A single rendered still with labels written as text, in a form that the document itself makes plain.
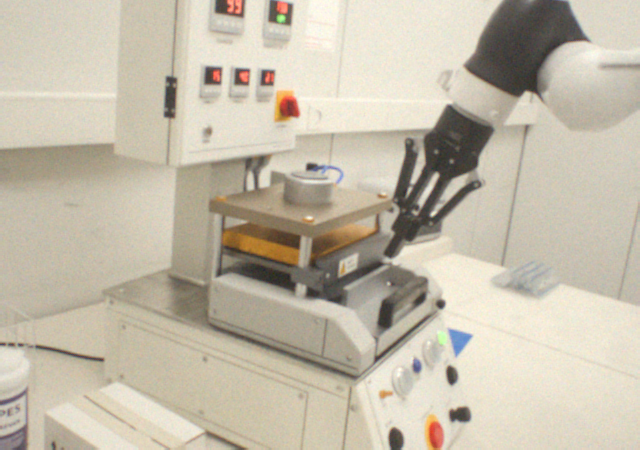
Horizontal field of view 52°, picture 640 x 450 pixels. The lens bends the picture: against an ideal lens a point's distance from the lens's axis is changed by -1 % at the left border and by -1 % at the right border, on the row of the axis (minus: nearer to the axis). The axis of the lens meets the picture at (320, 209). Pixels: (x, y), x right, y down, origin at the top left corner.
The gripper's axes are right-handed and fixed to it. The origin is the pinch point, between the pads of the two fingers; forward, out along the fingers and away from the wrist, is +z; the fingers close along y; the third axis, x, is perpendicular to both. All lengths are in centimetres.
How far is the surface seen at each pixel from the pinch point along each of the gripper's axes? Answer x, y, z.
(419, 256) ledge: 94, -15, 38
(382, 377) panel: -9.8, 10.1, 15.1
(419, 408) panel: -1.4, 16.0, 20.4
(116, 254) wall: 16, -59, 49
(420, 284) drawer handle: 4.0, 5.4, 6.2
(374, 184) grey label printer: 99, -40, 28
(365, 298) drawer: -0.4, 0.2, 11.6
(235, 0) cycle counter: -6.3, -38.4, -18.3
